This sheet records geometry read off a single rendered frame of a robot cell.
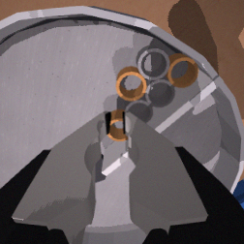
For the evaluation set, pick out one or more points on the grey metal bushing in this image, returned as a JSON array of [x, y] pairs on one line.
[[146, 115], [162, 100], [156, 74]]

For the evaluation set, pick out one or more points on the blue open crate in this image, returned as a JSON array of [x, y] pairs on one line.
[[239, 192]]

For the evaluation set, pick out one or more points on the bronze bushing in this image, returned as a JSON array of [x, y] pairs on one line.
[[191, 74], [115, 133], [130, 95]]

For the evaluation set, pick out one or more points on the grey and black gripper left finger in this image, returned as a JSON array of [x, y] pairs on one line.
[[56, 190]]

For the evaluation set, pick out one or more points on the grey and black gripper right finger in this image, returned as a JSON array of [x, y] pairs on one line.
[[170, 189]]

